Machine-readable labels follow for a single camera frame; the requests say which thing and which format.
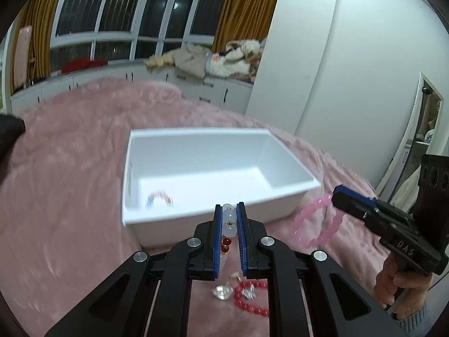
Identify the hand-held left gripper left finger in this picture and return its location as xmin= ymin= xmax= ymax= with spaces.
xmin=45 ymin=204 xmax=225 ymax=337

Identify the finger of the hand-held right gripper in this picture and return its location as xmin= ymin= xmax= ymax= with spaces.
xmin=331 ymin=185 xmax=380 ymax=219

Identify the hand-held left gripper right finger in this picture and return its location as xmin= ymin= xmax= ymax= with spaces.
xmin=236 ymin=202 xmax=407 ymax=337

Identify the white and red bead bracelet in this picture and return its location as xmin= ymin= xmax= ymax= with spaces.
xmin=219 ymin=203 xmax=240 ymax=272

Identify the pink bead bracelet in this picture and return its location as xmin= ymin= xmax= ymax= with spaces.
xmin=289 ymin=194 xmax=343 ymax=251

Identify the white storage box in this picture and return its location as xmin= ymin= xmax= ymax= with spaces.
xmin=122 ymin=128 xmax=322 ymax=251

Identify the person's right hand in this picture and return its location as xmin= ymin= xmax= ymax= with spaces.
xmin=373 ymin=253 xmax=434 ymax=310

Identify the clear crystal ornament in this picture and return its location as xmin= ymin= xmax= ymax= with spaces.
xmin=211 ymin=284 xmax=234 ymax=301

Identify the pink fluffy blanket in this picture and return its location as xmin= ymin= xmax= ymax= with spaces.
xmin=0 ymin=79 xmax=398 ymax=337

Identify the white cabinet row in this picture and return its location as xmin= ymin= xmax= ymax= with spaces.
xmin=10 ymin=60 xmax=255 ymax=116

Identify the beige jacket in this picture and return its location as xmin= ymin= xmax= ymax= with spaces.
xmin=145 ymin=41 xmax=215 ymax=78

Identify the red cloth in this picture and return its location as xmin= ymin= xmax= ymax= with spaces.
xmin=61 ymin=58 xmax=108 ymax=75

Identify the mustard yellow curtain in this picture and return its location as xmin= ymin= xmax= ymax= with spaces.
xmin=10 ymin=0 xmax=71 ymax=92
xmin=212 ymin=0 xmax=285 ymax=54

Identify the dark object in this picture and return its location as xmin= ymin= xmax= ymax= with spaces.
xmin=0 ymin=114 xmax=26 ymax=170

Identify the large bay window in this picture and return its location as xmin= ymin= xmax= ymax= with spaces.
xmin=48 ymin=0 xmax=236 ymax=75

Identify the pink board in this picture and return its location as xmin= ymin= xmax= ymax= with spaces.
xmin=13 ymin=24 xmax=34 ymax=92

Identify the red white blue bead bracelet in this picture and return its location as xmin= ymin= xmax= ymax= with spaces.
xmin=145 ymin=190 xmax=175 ymax=210

